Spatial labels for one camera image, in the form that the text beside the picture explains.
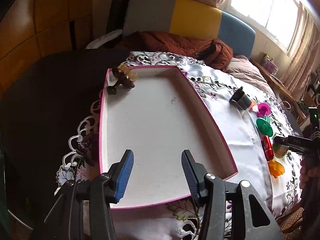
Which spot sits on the pink shallow cardboard box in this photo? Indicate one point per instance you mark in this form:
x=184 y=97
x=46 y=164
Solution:
x=158 y=119

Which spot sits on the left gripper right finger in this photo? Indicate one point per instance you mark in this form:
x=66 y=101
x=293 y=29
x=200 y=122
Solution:
x=194 y=173

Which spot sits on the black rolled mat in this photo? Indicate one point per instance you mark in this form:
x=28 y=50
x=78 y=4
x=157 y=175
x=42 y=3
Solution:
x=117 y=14

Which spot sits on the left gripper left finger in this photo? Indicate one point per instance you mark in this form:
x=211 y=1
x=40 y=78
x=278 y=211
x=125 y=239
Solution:
x=122 y=174

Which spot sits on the red metallic capsule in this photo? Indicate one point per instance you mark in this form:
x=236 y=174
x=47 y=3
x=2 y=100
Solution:
x=267 y=147

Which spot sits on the pink beige duvet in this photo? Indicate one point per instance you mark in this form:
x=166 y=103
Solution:
x=241 y=68

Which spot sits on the orange cube blocks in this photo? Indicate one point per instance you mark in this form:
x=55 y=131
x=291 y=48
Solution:
x=253 y=106

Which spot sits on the rust brown quilted jacket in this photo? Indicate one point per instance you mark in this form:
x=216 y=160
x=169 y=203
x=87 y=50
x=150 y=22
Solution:
x=215 y=53

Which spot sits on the magenta funnel toy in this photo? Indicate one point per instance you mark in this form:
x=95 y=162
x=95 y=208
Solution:
x=263 y=110

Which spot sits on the dark grey cylinder cup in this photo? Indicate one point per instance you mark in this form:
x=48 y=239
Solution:
x=240 y=100

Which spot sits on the wooden side table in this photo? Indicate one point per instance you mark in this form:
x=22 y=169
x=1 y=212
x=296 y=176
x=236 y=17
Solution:
x=276 y=84

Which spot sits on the beige curtain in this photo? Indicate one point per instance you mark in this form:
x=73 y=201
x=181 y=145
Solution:
x=303 y=55

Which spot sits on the green flanged cylinder toy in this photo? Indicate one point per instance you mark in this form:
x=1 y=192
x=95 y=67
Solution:
x=264 y=126

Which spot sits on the person right hand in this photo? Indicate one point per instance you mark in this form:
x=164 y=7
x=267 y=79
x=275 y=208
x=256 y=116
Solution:
x=307 y=173

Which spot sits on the orange translucent toy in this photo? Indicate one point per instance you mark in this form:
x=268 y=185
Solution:
x=275 y=168

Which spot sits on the white pillow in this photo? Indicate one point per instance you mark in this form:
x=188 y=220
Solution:
x=104 y=39

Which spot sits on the green white round toy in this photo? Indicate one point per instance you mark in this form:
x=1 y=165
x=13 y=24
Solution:
x=279 y=150

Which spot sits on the purple gift box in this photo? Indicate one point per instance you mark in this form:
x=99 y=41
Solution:
x=269 y=65

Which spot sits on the multicolour sofa backrest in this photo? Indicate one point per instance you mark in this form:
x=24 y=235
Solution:
x=190 y=19

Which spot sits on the wicker chair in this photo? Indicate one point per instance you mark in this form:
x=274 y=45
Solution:
x=291 y=224

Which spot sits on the brown comb massager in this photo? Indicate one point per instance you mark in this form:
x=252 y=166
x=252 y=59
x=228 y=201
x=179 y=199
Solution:
x=124 y=76

